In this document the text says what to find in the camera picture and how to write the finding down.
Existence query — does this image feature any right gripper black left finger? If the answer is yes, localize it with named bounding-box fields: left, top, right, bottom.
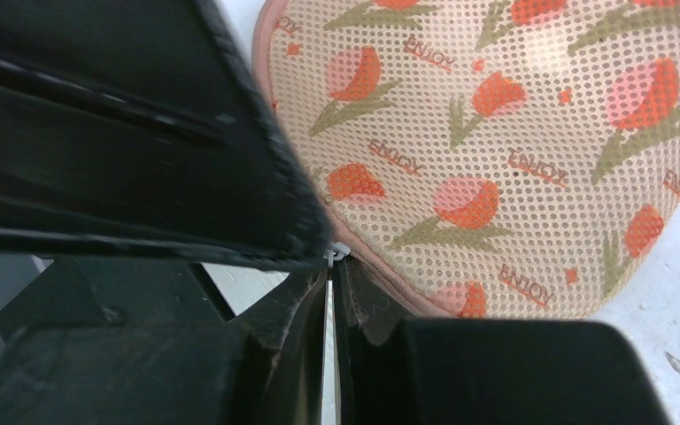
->
left=0, top=258, right=325, bottom=424

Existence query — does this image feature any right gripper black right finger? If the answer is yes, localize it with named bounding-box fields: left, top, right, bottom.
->
left=331, top=258, right=668, bottom=424

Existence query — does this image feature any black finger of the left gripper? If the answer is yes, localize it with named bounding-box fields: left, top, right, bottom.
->
left=0, top=1, right=332, bottom=271

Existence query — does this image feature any floral padded bra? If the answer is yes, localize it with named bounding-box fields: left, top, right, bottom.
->
left=251, top=1, right=680, bottom=319

